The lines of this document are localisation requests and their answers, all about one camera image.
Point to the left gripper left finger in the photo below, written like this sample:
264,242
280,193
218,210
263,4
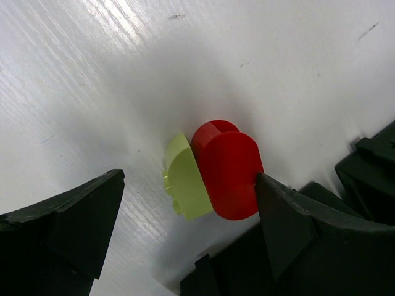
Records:
58,246

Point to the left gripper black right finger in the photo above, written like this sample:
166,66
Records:
315,249

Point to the red rounded lego brick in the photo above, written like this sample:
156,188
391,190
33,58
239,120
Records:
229,162

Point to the light green lego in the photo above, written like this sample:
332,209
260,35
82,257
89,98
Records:
183,181

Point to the black four-compartment sorting tray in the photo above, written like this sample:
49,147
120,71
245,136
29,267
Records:
243,268

